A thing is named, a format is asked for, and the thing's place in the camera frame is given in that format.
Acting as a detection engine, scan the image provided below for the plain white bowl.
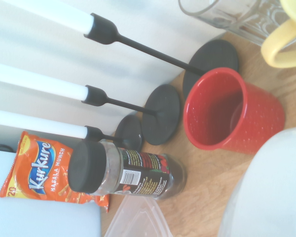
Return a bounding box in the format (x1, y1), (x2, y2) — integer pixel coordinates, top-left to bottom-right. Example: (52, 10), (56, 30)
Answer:
(218, 127), (296, 237)

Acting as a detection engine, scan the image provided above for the medium black candle holder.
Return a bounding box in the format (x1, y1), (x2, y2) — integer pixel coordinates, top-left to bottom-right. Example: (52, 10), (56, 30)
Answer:
(81, 84), (181, 146)

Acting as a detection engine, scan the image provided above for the low black candle holder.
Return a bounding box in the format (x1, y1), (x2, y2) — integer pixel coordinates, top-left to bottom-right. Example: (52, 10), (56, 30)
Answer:
(83, 115), (143, 150)

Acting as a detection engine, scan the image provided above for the spice jar with black lid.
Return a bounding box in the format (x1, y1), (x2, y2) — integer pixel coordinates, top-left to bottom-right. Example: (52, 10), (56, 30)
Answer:
(69, 139), (187, 201)

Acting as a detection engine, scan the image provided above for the high black candle holder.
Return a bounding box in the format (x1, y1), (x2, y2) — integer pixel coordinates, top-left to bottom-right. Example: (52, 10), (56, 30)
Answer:
(83, 13), (239, 99)

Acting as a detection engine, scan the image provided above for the clear plastic lid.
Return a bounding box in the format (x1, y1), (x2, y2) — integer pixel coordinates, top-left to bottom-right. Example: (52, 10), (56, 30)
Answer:
(104, 196), (172, 237)

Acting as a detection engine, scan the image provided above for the short white candle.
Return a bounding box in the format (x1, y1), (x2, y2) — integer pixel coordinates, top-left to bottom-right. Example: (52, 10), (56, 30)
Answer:
(0, 108), (88, 138)

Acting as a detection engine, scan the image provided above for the red cup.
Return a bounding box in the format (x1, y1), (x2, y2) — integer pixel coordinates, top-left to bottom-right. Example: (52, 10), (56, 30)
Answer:
(183, 68), (286, 155)

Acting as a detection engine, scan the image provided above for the medium white candle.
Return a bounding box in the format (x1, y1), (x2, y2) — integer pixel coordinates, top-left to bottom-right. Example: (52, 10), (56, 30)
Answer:
(0, 61), (87, 102)

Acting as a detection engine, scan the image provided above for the orange Kurkure snack bag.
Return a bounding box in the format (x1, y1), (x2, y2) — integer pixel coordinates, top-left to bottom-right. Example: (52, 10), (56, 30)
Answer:
(0, 130), (110, 213)

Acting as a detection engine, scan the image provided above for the clear drinking glass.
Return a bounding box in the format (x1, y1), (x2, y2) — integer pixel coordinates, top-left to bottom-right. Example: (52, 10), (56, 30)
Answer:
(179, 0), (291, 47)

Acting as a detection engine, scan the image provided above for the tall white candle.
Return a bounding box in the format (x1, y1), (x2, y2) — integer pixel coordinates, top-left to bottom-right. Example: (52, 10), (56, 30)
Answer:
(0, 0), (93, 35)

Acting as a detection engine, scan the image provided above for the yellow mug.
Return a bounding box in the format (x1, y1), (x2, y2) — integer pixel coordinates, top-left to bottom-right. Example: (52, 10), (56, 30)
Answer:
(260, 0), (296, 69)

